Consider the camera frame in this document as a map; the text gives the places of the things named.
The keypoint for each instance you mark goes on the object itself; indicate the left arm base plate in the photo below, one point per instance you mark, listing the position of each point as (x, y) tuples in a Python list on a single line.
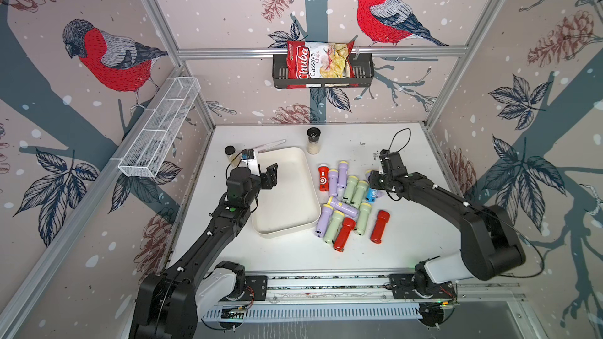
[(253, 288)]

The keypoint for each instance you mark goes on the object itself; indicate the green flashlight right of pair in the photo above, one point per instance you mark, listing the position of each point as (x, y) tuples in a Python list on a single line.
[(359, 194)]

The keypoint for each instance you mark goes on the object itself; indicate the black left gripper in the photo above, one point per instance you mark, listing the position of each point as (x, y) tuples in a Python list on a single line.
[(269, 178)]

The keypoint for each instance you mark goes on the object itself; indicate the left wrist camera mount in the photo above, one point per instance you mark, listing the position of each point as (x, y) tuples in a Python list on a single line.
[(248, 159)]

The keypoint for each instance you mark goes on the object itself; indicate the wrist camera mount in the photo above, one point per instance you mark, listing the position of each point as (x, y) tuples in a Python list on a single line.
[(392, 164), (248, 159)]

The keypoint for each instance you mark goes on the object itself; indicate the small black cap jar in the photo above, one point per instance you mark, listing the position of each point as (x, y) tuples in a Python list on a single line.
[(231, 153)]

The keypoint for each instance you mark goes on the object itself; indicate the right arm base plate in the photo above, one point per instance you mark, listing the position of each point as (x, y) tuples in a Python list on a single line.
[(405, 286)]

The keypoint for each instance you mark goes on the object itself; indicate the green flashlight lower right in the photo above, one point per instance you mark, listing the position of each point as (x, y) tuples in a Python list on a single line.
[(362, 218)]

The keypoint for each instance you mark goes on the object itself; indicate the green flashlight left of pair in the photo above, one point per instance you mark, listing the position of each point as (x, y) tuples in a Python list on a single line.
[(350, 188)]

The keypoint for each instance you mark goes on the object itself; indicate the purple flashlight lower left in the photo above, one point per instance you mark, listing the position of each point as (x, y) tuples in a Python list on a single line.
[(323, 222)]

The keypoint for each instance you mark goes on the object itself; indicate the green flashlight lower left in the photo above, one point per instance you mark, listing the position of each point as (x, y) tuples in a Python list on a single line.
[(334, 226)]

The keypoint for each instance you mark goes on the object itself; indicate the white rectangular storage tray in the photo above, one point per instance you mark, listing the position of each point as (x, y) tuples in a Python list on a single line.
[(292, 205)]

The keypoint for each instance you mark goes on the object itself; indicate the tall purple flashlight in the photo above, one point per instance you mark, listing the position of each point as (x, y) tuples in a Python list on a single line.
[(343, 168)]

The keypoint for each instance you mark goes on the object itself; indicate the red cassava chips bag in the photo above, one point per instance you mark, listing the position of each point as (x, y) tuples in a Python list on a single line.
[(319, 60)]

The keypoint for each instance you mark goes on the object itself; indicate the purple flashlight beside red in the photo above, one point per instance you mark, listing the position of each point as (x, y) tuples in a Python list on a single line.
[(333, 179)]

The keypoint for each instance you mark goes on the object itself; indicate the purple flashlight lying across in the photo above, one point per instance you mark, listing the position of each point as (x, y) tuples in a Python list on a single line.
[(346, 209)]

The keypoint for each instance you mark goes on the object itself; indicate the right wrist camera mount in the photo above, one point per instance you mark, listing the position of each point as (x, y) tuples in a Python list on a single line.
[(392, 164)]

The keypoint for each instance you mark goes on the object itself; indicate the white wire mesh shelf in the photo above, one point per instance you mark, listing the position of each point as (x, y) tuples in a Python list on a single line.
[(152, 144)]

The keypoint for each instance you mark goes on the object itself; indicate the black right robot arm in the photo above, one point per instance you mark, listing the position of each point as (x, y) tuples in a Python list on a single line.
[(489, 246)]

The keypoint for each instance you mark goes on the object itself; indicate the green flashlight of pair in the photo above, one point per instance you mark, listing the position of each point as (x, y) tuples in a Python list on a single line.
[(350, 188), (359, 194)]

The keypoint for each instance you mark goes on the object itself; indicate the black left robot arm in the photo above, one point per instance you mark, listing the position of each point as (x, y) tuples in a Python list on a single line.
[(170, 305)]

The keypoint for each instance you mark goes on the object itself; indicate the blue flashlight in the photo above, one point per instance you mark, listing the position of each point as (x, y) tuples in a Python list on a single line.
[(372, 195)]

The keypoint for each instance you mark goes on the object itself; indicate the red flashlight with white logo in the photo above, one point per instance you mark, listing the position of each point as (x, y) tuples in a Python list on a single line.
[(323, 178)]

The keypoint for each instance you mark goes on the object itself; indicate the black wall basket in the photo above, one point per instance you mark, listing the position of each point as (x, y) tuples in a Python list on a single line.
[(357, 71)]

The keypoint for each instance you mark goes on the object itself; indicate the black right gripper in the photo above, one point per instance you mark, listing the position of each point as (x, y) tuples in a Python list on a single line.
[(372, 178)]

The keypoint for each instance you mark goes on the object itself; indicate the black cap spice grinder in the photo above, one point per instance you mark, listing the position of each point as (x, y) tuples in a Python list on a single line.
[(313, 135)]

